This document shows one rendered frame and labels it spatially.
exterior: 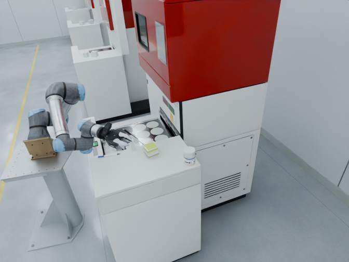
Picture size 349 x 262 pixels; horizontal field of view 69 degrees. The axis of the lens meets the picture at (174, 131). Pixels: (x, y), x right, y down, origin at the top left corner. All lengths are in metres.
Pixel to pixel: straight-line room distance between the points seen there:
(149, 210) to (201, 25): 1.12
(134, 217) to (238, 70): 1.14
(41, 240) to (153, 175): 1.47
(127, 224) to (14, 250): 1.33
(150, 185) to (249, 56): 1.04
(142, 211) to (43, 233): 1.31
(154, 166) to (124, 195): 0.24
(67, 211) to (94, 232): 0.31
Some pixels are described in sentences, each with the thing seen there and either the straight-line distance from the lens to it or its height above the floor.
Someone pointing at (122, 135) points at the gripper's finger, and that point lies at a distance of 1.41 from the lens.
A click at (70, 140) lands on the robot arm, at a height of 1.17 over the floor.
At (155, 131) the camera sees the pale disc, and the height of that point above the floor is 0.90.
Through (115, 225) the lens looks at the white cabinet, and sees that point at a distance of 1.65.
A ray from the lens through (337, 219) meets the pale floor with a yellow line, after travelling 2.80.
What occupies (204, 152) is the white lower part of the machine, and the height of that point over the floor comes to 0.74.
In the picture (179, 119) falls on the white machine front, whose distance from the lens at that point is 1.72.
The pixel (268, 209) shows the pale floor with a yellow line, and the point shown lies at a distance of 2.65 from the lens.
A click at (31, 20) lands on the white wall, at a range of 9.65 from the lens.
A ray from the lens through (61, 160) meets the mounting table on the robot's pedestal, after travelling 2.03.
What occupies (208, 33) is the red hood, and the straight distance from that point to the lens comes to 1.59.
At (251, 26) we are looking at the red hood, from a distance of 1.74.
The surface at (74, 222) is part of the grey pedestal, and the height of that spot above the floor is 0.08.
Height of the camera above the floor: 1.98
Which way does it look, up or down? 34 degrees down
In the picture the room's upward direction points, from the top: 4 degrees counter-clockwise
